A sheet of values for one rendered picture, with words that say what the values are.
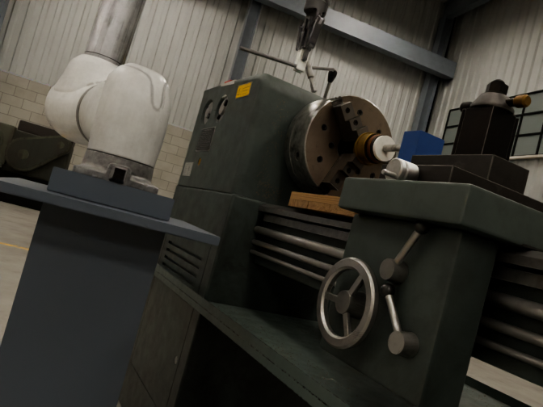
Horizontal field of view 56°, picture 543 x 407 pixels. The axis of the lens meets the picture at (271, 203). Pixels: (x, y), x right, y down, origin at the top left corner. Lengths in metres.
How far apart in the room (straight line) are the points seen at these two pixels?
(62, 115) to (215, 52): 10.72
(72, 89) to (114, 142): 0.23
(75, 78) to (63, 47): 10.40
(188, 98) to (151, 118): 10.50
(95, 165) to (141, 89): 0.19
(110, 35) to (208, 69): 10.50
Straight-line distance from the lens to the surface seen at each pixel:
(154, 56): 11.77
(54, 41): 11.83
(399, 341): 0.80
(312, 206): 1.27
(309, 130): 1.45
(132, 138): 1.16
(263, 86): 1.58
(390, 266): 0.83
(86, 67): 1.35
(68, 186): 1.10
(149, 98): 1.18
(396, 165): 0.91
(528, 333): 0.82
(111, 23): 1.41
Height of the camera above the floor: 0.79
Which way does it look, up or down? 3 degrees up
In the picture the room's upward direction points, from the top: 15 degrees clockwise
